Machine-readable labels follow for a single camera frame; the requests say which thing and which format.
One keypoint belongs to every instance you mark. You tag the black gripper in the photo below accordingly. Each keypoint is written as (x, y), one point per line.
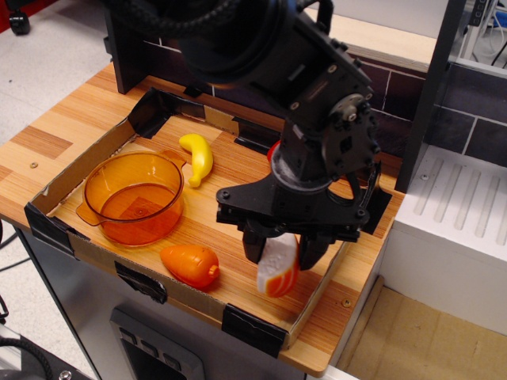
(265, 209)

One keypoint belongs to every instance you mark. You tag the white and orange toy sushi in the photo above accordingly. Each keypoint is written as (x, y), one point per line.
(278, 268)

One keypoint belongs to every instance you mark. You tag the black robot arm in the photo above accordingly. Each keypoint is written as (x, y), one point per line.
(323, 172)

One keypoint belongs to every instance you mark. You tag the orange transparent plastic pot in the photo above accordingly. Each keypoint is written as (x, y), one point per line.
(135, 198)

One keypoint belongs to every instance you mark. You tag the cardboard fence with black tape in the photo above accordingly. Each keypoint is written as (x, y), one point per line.
(91, 275)

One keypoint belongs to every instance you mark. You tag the orange toy carrot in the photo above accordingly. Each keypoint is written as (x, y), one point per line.
(194, 265)

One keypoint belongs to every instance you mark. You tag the red toy strawberry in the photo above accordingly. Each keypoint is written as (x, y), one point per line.
(272, 150)

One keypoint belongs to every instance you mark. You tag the yellow toy banana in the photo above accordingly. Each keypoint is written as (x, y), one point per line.
(201, 157)

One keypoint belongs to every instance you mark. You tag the white toy sink drainboard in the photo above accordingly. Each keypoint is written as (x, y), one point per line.
(447, 245)

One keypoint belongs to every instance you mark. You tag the grey oven control panel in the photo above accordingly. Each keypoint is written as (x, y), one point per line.
(151, 355)

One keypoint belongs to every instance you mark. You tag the black caster wheel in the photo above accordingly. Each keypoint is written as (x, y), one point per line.
(19, 23)

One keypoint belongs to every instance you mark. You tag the dark grey right post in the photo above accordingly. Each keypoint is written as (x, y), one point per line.
(446, 51)

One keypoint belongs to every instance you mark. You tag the dark grey post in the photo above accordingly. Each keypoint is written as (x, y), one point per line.
(129, 53)
(446, 51)

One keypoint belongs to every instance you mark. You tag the dark grey left post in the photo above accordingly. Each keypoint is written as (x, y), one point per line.
(129, 53)

